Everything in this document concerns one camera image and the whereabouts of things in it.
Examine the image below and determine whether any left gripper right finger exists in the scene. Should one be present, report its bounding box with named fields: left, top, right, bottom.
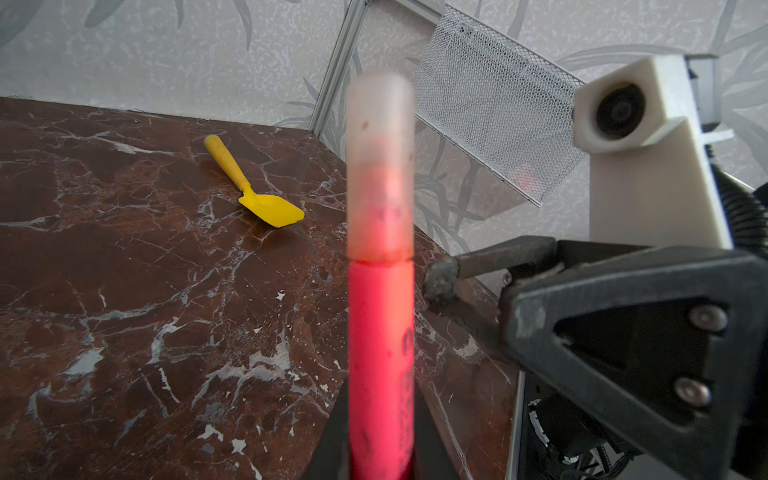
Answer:
left=412, top=384, right=459, bottom=480

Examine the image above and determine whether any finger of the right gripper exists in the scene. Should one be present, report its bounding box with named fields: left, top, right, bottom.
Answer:
left=422, top=235, right=642, bottom=336

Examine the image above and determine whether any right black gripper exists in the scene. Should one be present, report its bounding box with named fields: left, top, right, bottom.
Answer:
left=500, top=247, right=767, bottom=479

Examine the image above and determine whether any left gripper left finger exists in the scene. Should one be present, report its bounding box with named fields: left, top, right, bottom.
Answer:
left=302, top=381, right=351, bottom=480

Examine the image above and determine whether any pink highlighter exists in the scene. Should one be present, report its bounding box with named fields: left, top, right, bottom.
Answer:
left=348, top=261, right=415, bottom=479

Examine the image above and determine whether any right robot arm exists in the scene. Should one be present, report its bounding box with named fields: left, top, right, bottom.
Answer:
left=423, top=169, right=767, bottom=479

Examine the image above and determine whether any yellow plastic scoop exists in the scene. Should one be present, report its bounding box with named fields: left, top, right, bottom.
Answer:
left=203, top=134, right=306, bottom=229

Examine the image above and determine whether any white wire basket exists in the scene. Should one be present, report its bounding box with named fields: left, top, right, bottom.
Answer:
left=413, top=6, right=587, bottom=206

